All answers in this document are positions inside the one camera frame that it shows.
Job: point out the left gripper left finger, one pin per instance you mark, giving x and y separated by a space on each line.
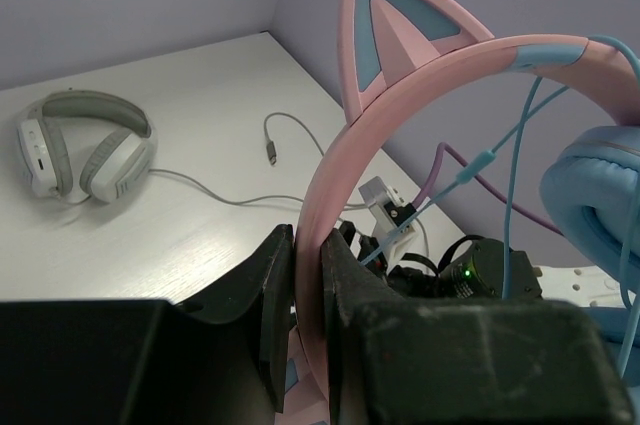
241 349

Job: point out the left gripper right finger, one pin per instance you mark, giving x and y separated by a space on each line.
382 348

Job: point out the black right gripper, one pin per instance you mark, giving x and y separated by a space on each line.
367 244

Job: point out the pink blue cat-ear headphones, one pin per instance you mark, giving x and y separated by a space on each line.
506 360

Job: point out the white grey headphones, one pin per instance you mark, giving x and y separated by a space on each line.
85 141

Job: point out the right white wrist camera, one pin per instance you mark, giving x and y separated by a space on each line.
390 210

